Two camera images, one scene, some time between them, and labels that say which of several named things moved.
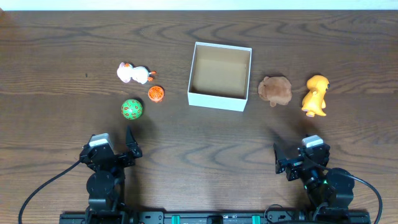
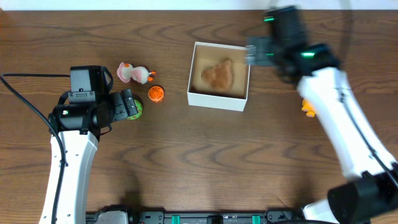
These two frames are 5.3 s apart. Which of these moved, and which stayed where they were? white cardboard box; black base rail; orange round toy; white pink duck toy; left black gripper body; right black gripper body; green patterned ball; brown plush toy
Moved: brown plush toy; left black gripper body; right black gripper body
Stayed: white cardboard box; black base rail; white pink duck toy; green patterned ball; orange round toy
